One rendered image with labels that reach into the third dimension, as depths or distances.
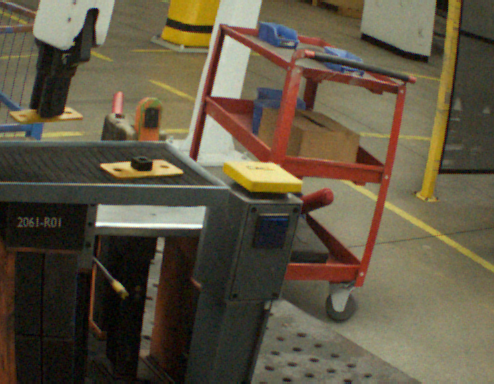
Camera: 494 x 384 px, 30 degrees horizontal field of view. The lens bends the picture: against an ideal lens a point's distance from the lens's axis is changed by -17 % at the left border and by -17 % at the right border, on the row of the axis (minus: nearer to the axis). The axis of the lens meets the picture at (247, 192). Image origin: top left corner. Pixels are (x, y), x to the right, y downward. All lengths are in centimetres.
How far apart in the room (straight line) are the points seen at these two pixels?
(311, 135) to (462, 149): 248
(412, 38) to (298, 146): 807
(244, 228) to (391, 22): 1050
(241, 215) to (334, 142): 246
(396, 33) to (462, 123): 578
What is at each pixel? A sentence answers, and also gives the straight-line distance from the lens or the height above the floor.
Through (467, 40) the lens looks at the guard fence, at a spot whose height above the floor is 100.
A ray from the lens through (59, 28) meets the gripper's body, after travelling 91.
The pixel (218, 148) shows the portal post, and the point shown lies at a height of 6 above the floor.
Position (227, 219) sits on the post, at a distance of 109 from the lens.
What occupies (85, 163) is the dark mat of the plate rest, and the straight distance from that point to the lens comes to 102.
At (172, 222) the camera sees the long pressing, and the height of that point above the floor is 100.
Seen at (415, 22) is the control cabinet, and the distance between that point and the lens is 1145.
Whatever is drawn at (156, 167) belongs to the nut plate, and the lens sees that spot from 103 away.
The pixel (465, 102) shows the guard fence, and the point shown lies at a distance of 575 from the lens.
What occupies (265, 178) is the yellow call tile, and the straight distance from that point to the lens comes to 108.
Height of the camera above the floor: 146
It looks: 17 degrees down
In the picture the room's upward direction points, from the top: 12 degrees clockwise
